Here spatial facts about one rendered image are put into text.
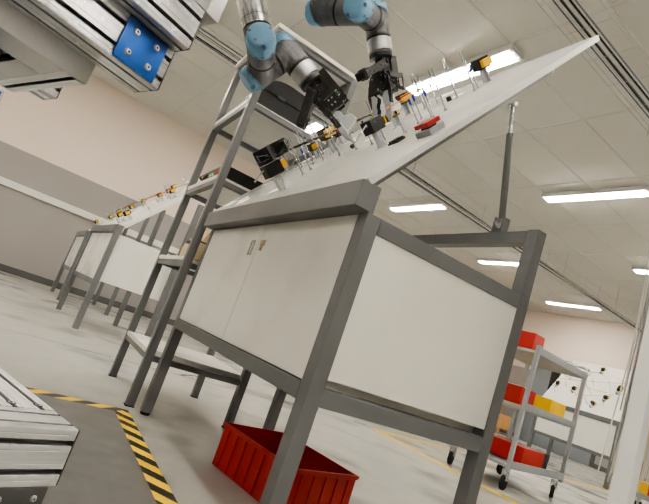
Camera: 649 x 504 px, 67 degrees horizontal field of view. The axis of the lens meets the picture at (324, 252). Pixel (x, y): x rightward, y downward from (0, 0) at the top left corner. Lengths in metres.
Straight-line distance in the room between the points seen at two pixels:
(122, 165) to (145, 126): 0.77
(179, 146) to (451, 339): 8.10
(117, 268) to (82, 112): 4.88
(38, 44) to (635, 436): 1.25
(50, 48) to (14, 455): 0.69
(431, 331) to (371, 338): 0.18
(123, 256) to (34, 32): 3.34
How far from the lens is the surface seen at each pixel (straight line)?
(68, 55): 1.10
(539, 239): 1.53
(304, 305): 1.19
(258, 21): 1.37
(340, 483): 1.68
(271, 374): 1.23
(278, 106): 2.54
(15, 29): 1.07
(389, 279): 1.15
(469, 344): 1.35
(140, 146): 8.92
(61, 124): 8.78
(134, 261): 4.33
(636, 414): 1.05
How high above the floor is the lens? 0.48
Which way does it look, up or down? 11 degrees up
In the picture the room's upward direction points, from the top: 19 degrees clockwise
